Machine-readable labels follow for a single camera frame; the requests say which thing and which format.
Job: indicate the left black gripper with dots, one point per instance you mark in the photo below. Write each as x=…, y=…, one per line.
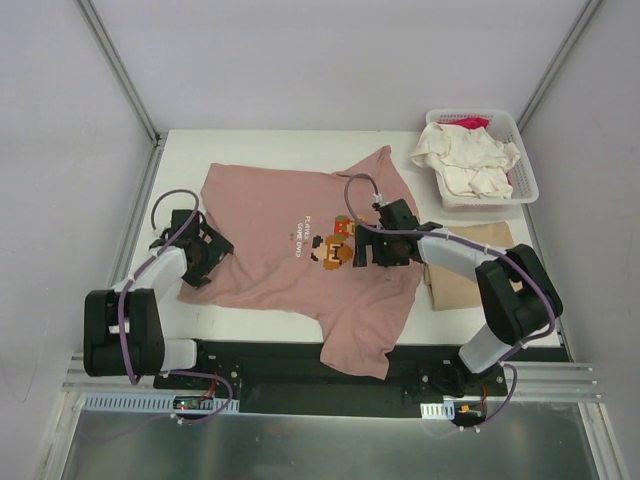
x=213, y=256

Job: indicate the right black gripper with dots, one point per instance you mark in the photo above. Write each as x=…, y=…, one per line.
x=364, y=254

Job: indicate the pink printed t shirt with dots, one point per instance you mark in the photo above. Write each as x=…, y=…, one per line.
x=293, y=234

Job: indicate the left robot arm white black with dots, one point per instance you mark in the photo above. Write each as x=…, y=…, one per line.
x=123, y=335

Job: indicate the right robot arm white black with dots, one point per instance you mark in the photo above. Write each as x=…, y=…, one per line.
x=517, y=297

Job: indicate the folded beige t shirt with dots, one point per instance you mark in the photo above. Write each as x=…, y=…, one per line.
x=452, y=291

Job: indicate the cream crumpled t shirt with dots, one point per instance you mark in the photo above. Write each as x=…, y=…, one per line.
x=471, y=163

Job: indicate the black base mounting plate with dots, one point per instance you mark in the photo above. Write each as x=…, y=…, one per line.
x=289, y=379

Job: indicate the magenta t shirt in basket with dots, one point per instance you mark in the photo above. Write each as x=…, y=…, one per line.
x=470, y=123

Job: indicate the white plastic laundry basket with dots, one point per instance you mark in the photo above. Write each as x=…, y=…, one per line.
x=502, y=127

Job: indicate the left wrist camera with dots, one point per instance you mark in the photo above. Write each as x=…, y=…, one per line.
x=181, y=217

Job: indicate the left aluminium frame post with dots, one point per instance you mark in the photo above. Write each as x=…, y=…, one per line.
x=96, y=26

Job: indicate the aluminium frame post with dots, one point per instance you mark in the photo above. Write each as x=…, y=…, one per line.
x=587, y=14
x=96, y=26

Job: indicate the left white cable duct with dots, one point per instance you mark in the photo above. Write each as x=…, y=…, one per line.
x=158, y=403

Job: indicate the white cable duct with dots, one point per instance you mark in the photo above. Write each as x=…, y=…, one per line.
x=438, y=411
x=158, y=403

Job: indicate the right white cable duct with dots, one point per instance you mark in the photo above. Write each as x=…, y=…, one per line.
x=438, y=411

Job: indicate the aluminium front rail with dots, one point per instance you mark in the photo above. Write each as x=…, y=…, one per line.
x=537, y=382

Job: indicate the right aluminium frame post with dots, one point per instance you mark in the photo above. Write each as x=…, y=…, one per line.
x=587, y=14

